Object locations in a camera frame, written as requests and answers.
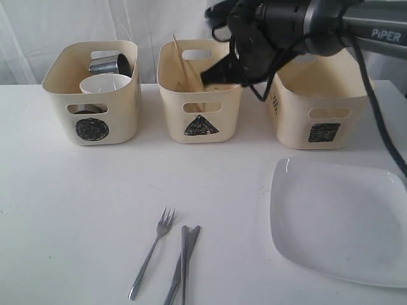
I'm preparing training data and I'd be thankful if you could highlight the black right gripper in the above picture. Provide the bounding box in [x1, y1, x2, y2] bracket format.
[200, 1, 293, 87]

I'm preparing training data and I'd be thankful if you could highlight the wooden chopstick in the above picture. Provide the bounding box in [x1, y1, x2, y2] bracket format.
[183, 59, 205, 93]
[172, 34, 194, 92]

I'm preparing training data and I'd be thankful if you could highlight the white ceramic bowl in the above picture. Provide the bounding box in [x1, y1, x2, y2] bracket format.
[79, 73, 131, 93]

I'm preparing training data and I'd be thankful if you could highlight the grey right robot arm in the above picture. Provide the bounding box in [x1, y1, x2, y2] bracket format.
[200, 1, 406, 86]

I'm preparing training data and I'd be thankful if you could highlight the cream bin with triangle mark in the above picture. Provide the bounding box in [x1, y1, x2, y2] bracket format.
[157, 39, 243, 144]

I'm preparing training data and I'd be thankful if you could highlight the cream bin with square mark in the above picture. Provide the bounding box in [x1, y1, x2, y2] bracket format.
[266, 50, 369, 150]

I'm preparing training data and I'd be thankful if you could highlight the cream bin with circle mark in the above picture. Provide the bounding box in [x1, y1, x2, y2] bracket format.
[42, 40, 141, 146]

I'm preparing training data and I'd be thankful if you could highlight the steel fork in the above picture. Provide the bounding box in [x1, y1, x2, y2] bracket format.
[128, 208, 176, 301]

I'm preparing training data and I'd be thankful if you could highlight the steel knife pointed blade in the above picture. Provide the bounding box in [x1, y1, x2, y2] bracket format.
[164, 226, 201, 305]

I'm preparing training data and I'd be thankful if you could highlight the steel knife narrow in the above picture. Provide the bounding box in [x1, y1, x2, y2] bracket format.
[181, 226, 190, 305]

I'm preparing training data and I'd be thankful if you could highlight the white square plate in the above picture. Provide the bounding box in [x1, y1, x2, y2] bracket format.
[270, 158, 406, 288]

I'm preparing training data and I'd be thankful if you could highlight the black cable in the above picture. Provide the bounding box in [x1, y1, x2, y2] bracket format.
[203, 0, 407, 179]

